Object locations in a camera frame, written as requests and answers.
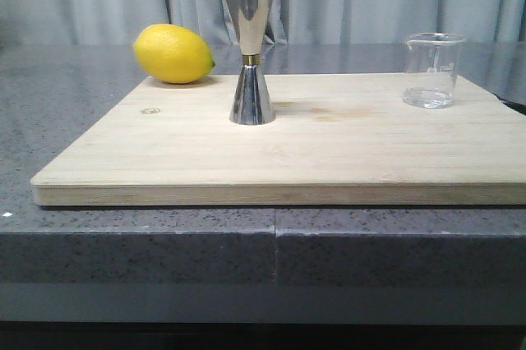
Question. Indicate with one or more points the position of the clear glass beaker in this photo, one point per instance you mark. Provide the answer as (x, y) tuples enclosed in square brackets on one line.
[(432, 68)]

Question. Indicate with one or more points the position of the yellow lemon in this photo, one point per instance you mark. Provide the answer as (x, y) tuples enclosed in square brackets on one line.
[(173, 54)]

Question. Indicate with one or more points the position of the light wooden cutting board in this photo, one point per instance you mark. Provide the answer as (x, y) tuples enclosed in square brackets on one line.
[(337, 139)]

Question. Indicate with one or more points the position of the silver steel jigger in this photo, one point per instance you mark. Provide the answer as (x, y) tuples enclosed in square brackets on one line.
[(251, 103)]

